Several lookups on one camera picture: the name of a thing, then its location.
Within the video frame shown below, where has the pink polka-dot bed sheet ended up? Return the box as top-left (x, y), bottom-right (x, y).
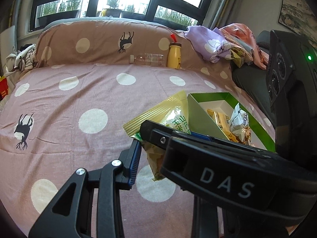
top-left (1, 63), bottom-right (275, 234)

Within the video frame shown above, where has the white silver snack packet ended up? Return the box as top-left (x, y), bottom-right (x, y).
top-left (229, 103), bottom-right (249, 141)

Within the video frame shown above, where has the black window frame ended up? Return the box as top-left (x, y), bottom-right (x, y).
top-left (30, 0), bottom-right (212, 30)

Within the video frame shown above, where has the white striped clothing pile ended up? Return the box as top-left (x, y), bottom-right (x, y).
top-left (3, 44), bottom-right (36, 77)

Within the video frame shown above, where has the red yellow paper bag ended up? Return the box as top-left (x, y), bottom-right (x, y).
top-left (0, 76), bottom-right (9, 101)

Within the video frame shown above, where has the yellow-green snack bag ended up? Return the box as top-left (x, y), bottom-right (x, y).
top-left (123, 91), bottom-right (191, 181)

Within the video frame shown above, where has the brown polka-dot pillow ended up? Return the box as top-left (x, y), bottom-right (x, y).
top-left (35, 20), bottom-right (200, 69)

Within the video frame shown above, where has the person hand holding gripper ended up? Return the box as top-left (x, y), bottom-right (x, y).
top-left (285, 225), bottom-right (299, 237)

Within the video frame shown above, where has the purple cloth bundle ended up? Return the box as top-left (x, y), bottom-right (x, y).
top-left (184, 25), bottom-right (233, 63)

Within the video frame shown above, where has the framed wall painting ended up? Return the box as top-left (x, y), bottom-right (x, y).
top-left (278, 0), bottom-right (317, 44)

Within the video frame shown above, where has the orange snack bag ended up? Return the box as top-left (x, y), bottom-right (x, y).
top-left (207, 109), bottom-right (238, 143)

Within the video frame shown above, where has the clear plastic water bottle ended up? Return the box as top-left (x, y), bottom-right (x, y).
top-left (129, 53), bottom-right (164, 67)

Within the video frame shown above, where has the green cardboard box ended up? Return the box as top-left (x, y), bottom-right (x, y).
top-left (187, 92), bottom-right (275, 152)

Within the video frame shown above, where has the yellow drink bottle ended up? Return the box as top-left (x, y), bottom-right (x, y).
top-left (167, 34), bottom-right (182, 69)

